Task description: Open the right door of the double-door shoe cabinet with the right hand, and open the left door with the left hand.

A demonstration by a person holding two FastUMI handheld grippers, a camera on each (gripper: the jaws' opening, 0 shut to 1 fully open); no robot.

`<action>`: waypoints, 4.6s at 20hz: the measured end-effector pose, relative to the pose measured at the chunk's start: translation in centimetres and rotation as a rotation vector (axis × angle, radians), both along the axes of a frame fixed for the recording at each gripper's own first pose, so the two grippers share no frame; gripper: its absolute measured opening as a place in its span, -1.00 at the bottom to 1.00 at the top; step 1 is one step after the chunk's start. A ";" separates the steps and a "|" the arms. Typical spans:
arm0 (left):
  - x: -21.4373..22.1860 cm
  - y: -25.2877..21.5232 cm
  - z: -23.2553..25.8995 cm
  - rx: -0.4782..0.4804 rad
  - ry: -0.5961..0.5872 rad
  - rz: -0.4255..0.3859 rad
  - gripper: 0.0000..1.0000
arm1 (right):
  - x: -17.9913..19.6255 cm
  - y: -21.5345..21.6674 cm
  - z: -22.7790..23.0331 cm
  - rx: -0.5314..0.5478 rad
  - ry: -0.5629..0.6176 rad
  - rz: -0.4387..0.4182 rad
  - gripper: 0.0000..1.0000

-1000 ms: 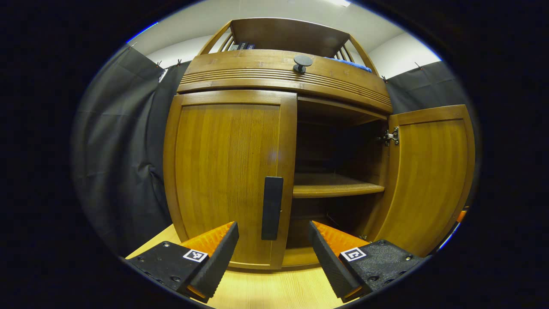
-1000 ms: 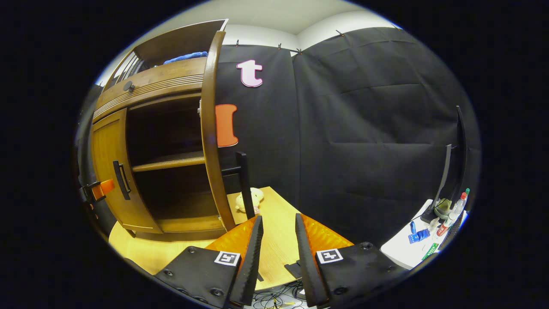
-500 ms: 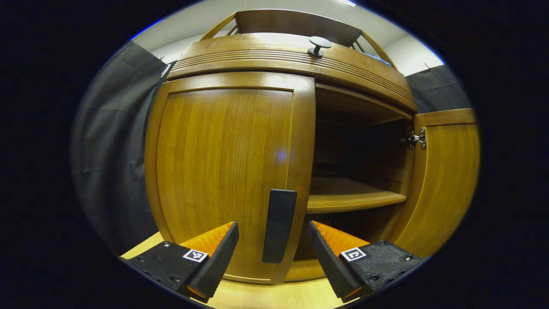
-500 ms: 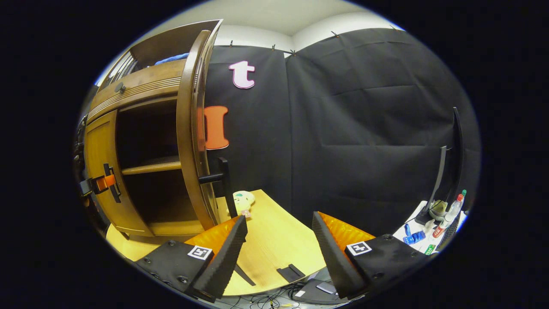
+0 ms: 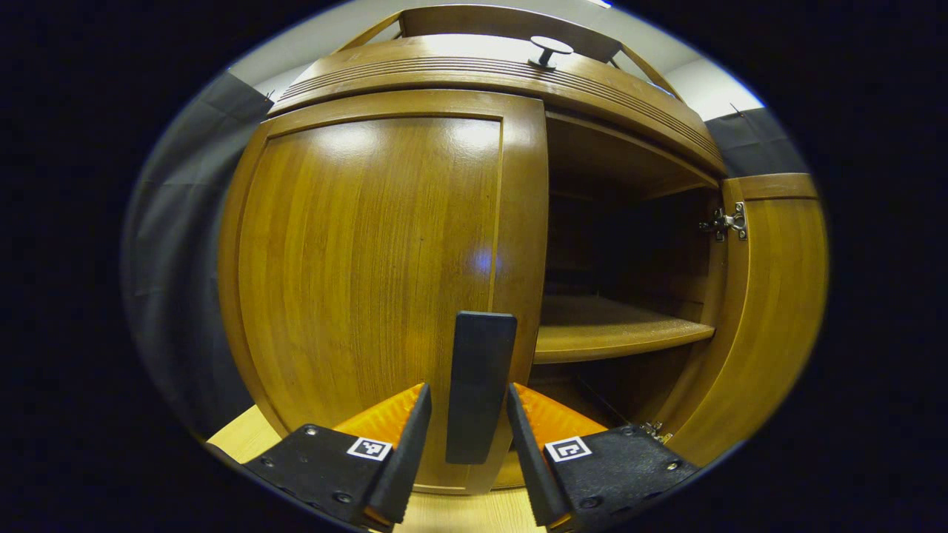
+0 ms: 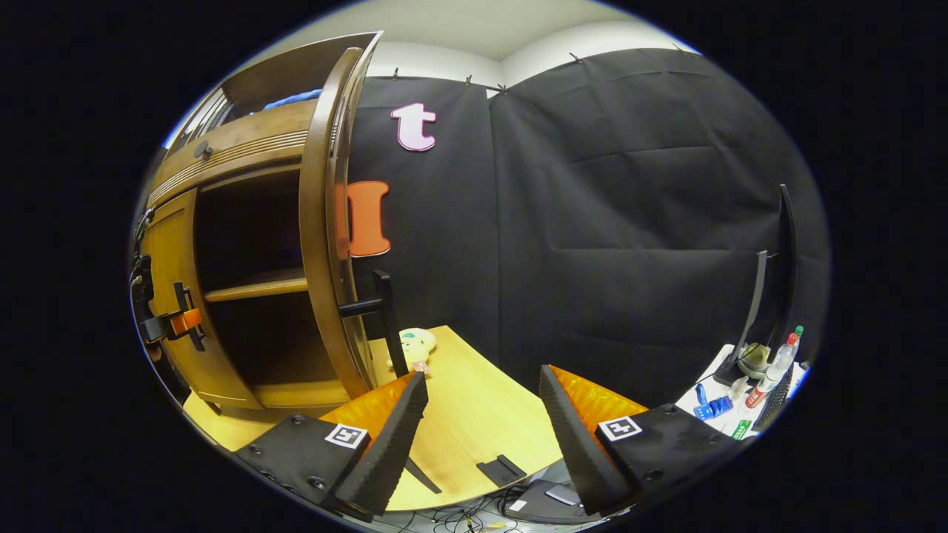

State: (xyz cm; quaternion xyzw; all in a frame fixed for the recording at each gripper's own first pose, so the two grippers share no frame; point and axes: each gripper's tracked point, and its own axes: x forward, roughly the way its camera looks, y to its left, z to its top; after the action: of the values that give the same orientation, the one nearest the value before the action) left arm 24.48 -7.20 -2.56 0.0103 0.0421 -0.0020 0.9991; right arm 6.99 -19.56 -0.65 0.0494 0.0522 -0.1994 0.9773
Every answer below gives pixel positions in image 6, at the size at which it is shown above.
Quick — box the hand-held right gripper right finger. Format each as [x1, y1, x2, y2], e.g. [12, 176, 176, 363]
[538, 364, 741, 517]

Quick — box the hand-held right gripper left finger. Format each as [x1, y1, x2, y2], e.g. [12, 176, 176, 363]
[236, 372, 429, 519]

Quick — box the wooden shoe cabinet door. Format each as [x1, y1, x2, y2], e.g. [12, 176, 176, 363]
[298, 47, 408, 400]
[141, 189, 264, 410]

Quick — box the wooden double-door shoe cabinet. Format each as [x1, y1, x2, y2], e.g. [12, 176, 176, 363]
[136, 31, 386, 412]

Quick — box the wooden cabinet drawer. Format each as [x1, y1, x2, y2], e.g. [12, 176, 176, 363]
[148, 100, 319, 208]

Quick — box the thin black strip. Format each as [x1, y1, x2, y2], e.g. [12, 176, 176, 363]
[404, 455, 443, 495]

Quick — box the black laptop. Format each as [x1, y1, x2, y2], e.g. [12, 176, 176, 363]
[504, 480, 593, 525]

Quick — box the black flat tape piece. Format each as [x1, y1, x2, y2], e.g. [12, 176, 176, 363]
[476, 455, 528, 488]

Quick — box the yellow plush toy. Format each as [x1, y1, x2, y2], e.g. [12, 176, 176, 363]
[398, 328, 436, 373]

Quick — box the blue plastic object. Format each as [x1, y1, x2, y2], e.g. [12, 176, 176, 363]
[694, 383, 734, 421]

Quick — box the white side table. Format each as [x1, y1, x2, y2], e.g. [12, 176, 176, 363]
[678, 344, 812, 443]

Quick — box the grey round object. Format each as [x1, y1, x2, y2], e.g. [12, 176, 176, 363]
[737, 342, 771, 375]

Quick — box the black keyboard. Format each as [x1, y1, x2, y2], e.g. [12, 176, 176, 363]
[752, 366, 795, 430]

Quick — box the red cap spray bottle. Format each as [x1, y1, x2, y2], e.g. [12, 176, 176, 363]
[744, 333, 801, 409]

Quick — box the black backdrop cloth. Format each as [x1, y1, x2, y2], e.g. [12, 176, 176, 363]
[337, 48, 832, 408]

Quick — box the blue towel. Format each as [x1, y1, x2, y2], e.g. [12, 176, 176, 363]
[263, 89, 323, 112]

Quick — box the black curved monitor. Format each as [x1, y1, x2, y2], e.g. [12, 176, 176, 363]
[713, 184, 801, 387]

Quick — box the tangle of floor cables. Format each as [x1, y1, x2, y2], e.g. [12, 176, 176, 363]
[400, 496, 519, 532]

